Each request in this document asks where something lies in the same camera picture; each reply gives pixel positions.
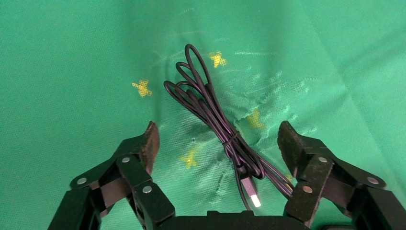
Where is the thin black USB cable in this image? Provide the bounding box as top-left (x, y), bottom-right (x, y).
top-left (163, 44), bottom-right (294, 212)

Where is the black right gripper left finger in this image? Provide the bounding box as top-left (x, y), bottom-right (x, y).
top-left (47, 120), bottom-right (176, 230)

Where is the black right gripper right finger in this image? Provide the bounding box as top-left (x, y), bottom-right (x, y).
top-left (277, 120), bottom-right (406, 230)

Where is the green table cloth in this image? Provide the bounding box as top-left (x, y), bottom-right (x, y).
top-left (0, 0), bottom-right (406, 230)

